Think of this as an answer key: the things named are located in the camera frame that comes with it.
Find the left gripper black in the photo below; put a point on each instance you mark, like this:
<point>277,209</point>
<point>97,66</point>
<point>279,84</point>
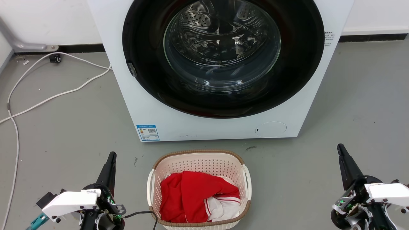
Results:
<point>105,220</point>

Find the red and white garment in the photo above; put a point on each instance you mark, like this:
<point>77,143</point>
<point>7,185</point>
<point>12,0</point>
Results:
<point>188,198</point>

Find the right white wrist camera housing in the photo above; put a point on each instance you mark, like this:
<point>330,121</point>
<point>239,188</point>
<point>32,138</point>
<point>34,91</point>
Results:
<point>389,192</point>

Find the cream plastic laundry basket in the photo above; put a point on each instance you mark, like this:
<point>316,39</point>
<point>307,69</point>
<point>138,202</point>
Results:
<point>198,163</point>

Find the grey metal pipe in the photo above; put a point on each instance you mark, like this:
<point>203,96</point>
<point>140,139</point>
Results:
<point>19,45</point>

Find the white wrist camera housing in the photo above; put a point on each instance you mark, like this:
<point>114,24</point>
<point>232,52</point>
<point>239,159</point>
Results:
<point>389,192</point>
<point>70,202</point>

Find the small printed warning label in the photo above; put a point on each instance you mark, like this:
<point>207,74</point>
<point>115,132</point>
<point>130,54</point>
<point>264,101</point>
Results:
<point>328,39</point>

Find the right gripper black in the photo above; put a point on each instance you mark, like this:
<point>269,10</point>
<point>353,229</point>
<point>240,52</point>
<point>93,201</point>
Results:
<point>354,204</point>

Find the white front-load washing machine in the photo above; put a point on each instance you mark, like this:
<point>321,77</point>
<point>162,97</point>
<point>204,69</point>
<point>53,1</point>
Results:
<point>159,108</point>

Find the left white wrist camera housing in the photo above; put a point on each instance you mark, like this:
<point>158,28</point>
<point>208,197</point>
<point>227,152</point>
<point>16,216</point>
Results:
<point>70,202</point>

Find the black round washer door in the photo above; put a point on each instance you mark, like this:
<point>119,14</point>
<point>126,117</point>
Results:
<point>303,64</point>

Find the blue energy label sticker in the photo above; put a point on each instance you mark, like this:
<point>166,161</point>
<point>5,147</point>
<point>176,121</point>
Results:
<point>147,133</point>

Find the round white filter cover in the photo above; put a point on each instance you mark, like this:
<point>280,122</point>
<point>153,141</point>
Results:
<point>271,129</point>

